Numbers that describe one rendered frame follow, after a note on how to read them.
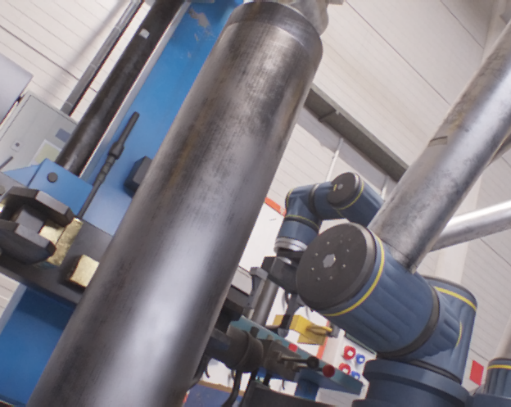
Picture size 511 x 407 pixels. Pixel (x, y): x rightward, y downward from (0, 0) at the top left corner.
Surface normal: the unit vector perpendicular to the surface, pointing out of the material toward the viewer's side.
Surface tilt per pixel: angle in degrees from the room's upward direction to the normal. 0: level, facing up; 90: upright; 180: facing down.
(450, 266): 90
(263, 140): 90
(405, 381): 153
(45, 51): 90
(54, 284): 90
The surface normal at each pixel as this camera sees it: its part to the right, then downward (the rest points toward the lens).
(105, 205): 0.55, -0.16
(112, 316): -0.18, -0.49
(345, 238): -0.62, -0.61
